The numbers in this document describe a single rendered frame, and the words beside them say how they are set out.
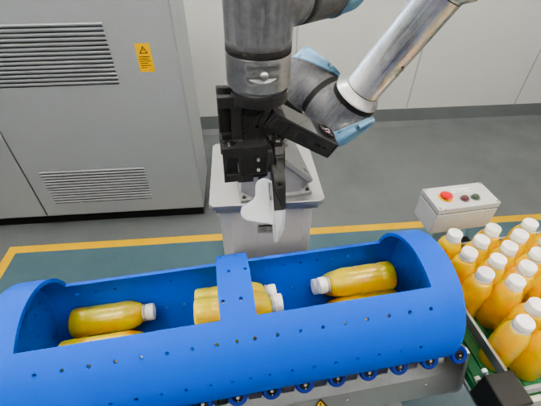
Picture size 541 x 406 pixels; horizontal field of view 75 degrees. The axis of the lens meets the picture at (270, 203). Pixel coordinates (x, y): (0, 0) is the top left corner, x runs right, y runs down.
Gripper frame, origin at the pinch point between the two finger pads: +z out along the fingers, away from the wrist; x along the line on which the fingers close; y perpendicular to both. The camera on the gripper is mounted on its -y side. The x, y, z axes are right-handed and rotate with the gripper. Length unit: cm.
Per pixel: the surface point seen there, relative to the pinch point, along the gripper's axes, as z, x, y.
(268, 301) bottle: 25.1, 1.0, 0.2
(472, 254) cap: 32, -8, -55
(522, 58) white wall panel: 76, -250, -289
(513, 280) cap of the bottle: 32, 1, -60
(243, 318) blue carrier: 19.5, 7.1, 5.9
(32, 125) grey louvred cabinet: 65, -160, 107
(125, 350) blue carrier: 21.2, 8.9, 26.2
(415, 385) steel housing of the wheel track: 52, 13, -35
